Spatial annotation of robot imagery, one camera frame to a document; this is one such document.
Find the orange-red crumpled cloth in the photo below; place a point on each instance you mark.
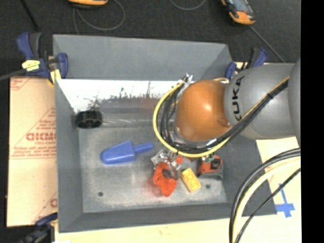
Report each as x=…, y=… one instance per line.
x=165, y=183

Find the yellow block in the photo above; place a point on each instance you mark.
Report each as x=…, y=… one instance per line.
x=191, y=180

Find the orange and black tape measure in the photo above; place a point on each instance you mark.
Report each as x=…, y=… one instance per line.
x=211, y=166

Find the blue plastic scoop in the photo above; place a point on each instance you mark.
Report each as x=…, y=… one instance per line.
x=119, y=153

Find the grey metal bin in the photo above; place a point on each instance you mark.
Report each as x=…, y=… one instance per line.
x=121, y=186

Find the brown cardboard board, red print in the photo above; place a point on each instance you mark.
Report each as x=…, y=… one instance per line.
x=30, y=125

